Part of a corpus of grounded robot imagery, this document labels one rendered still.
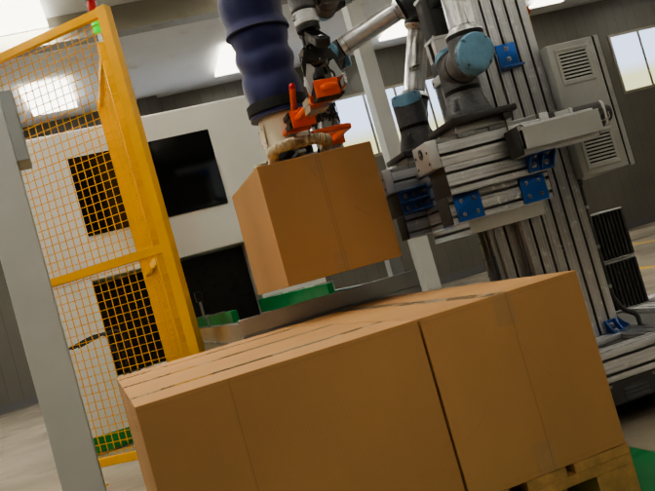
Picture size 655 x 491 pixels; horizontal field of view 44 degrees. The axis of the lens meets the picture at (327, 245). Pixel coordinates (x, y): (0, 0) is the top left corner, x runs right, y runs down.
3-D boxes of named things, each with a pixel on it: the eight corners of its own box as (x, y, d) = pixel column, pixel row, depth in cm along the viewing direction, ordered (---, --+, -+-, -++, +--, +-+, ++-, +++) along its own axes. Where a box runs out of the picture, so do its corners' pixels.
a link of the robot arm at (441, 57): (473, 90, 267) (461, 51, 268) (486, 78, 254) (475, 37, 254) (439, 98, 265) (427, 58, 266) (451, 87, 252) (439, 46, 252)
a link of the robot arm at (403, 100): (397, 128, 304) (387, 94, 304) (401, 132, 317) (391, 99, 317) (428, 119, 302) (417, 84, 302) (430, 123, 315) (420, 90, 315)
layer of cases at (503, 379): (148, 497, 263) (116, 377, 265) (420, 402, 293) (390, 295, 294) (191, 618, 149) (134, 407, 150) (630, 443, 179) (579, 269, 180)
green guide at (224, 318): (180, 335, 508) (176, 321, 508) (197, 330, 511) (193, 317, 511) (218, 334, 355) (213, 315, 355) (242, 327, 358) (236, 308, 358)
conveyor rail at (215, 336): (181, 360, 506) (173, 330, 507) (190, 358, 508) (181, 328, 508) (251, 377, 286) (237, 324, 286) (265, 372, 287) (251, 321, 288)
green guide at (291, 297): (261, 312, 523) (257, 298, 524) (277, 308, 527) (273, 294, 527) (331, 301, 371) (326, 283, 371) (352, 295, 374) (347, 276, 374)
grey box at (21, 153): (20, 170, 351) (3, 104, 352) (33, 168, 352) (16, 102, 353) (17, 161, 332) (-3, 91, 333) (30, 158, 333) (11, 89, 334)
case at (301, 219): (257, 295, 317) (231, 197, 318) (352, 269, 327) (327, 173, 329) (288, 286, 259) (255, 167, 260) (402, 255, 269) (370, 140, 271)
